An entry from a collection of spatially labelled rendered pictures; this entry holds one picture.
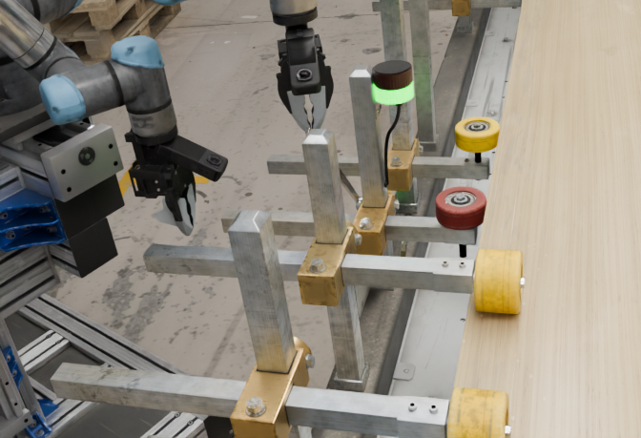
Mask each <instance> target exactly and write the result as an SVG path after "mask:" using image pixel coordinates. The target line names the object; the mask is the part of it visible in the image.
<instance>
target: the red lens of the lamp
mask: <svg viewBox="0 0 641 438"><path fill-rule="evenodd" d="M405 62H407V61H405ZM407 63H409V62H407ZM409 64H410V63H409ZM377 65H378V64H377ZM377 65H376V66H377ZM376 66H374V67H373V69H372V71H373V80H374V85H375V86H376V87H378V88H381V89H387V90H393V89H400V88H403V87H405V86H407V85H409V84H411V83H412V81H413V74H412V65H411V64H410V68H409V70H407V71H406V72H404V73H399V74H391V75H384V74H378V73H375V70H374V68H375V67H376Z"/></svg>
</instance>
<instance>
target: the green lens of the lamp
mask: <svg viewBox="0 0 641 438"><path fill-rule="evenodd" d="M374 90H375V99H376V100H377V101H378V102H380V103H382V104H390V105H391V104H400V103H404V102H406V101H408V100H410V99H411V98H413V96H414V88H413V81H412V83H411V84H410V85H409V86H408V87H406V88H403V89H400V90H396V91H384V90H380V89H378V88H377V87H376V86H375V85H374Z"/></svg>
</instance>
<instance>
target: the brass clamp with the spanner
mask: <svg viewBox="0 0 641 438"><path fill-rule="evenodd" d="M387 194H388V198H387V200H386V203H385V206H384V207H363V201H362V203H361V206H360V208H359V210H358V213H357V215H356V217H355V219H354V222H353V225H354V226H355V227H356V228H357V230H358V232H359V235H361V236H362V243H361V245H357V246H356V249H357V255H371V256H382V255H383V252H384V249H385V246H386V244H387V240H386V236H385V227H384V225H385V223H386V220H387V217H388V216H395V210H398V209H399V202H398V201H396V198H395V196H394V195H393V194H392V193H391V192H390V191H388V190H387ZM364 218H369V219H370V220H371V223H372V224H373V227H372V228H371V229H368V230H362V229H361V228H360V225H361V219H364Z"/></svg>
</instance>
